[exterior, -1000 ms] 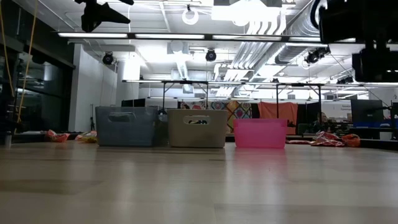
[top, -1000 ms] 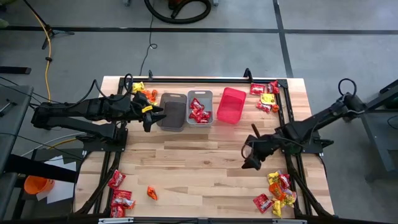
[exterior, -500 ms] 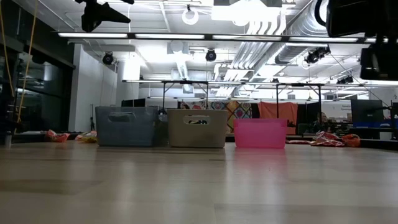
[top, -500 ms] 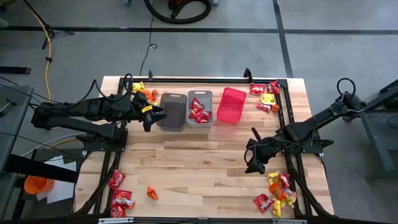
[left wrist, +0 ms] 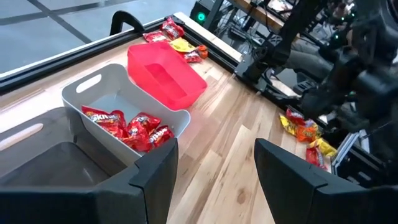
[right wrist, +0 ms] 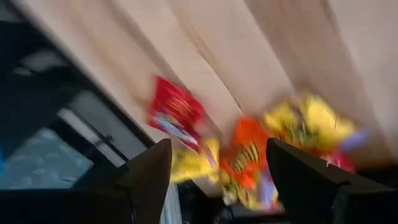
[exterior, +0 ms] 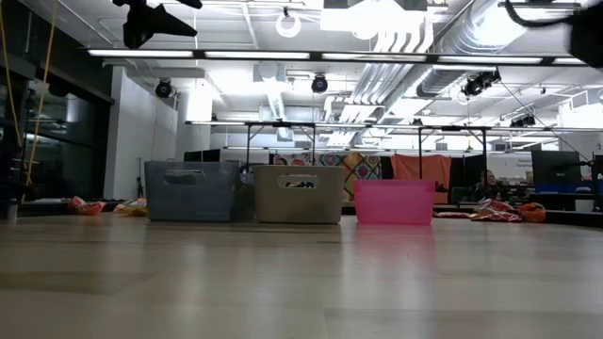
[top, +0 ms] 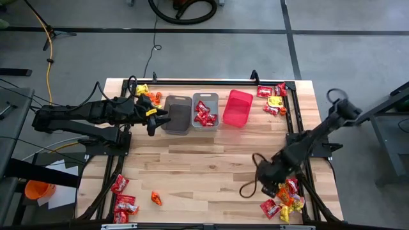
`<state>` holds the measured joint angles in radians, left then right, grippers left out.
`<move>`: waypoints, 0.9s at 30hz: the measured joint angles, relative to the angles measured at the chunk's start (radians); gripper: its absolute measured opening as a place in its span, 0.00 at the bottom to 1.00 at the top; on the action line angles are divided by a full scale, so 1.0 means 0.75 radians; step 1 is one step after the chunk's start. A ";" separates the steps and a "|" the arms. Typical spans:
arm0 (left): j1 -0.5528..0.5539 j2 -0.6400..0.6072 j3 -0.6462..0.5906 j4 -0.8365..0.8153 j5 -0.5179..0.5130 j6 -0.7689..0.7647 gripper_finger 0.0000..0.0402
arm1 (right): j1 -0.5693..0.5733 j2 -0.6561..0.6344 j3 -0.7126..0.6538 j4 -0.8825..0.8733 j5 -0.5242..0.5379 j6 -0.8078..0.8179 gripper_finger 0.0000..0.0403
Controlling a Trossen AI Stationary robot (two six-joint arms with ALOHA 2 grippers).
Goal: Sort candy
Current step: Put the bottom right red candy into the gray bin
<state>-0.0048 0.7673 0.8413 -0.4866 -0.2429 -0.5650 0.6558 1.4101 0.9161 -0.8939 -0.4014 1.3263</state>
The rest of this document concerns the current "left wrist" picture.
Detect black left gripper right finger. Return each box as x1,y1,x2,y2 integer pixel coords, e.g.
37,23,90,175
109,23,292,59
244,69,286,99
254,138,398,224

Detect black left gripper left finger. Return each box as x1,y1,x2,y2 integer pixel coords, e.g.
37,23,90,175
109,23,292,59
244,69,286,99
0,138,180,224

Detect orange candy pack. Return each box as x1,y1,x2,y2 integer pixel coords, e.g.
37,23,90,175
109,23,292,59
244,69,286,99
196,44,209,60
295,119,323,143

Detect brown plastic bin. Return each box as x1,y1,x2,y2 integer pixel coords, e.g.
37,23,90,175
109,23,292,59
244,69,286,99
0,106,131,187

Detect grey plastic bin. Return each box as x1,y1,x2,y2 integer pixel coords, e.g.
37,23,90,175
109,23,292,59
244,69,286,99
61,63,191,167

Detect wooden background table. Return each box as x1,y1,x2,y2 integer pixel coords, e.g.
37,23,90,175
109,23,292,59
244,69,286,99
229,0,301,35

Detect red plastic bin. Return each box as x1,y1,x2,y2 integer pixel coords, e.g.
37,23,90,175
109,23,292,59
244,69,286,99
126,41,208,111

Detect black box with green light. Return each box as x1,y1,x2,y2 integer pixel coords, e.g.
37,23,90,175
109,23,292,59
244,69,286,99
189,0,218,27

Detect silver metal bracket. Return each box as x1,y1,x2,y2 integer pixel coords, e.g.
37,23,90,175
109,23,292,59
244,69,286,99
330,130,363,177

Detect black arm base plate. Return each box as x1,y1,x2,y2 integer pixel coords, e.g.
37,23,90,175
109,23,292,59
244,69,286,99
233,52,274,85

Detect black curved frame handle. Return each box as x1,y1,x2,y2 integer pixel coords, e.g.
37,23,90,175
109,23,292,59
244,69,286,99
109,10,146,37

